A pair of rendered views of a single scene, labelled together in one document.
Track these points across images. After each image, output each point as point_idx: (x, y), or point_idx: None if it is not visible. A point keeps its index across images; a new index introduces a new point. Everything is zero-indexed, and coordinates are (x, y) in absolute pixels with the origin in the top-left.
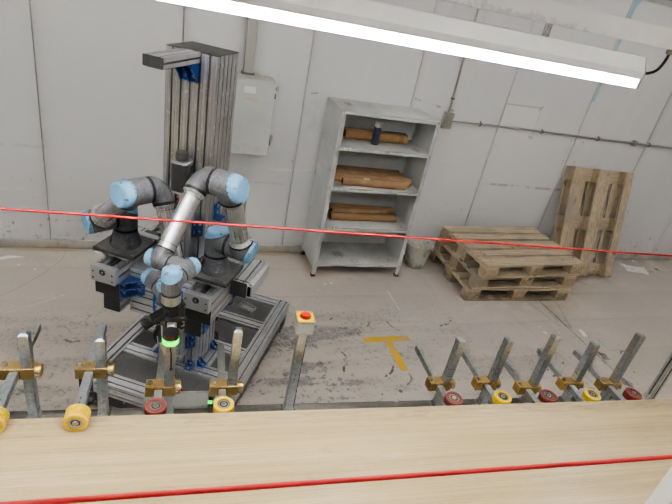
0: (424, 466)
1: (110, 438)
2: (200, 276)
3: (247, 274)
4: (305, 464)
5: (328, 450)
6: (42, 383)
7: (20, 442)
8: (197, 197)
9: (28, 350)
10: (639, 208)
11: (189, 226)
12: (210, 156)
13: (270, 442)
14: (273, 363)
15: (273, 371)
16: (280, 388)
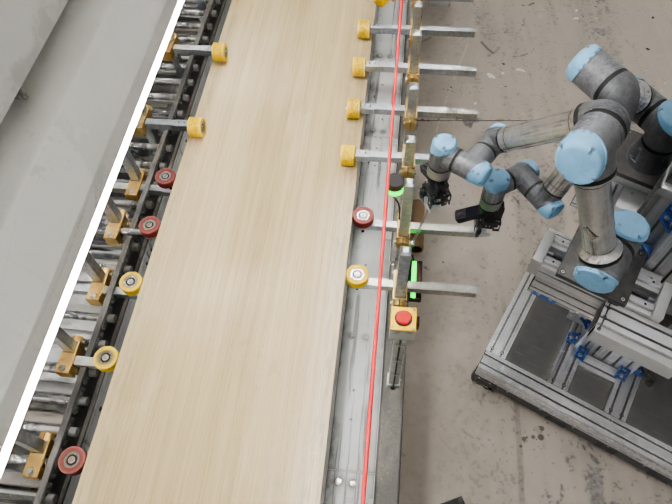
0: (219, 485)
1: (329, 184)
2: (574, 242)
3: (629, 326)
4: (260, 341)
5: (271, 371)
6: (566, 215)
7: (336, 131)
8: (569, 125)
9: (408, 100)
10: None
11: (661, 201)
12: None
13: (296, 312)
14: (639, 491)
15: (619, 487)
16: (581, 490)
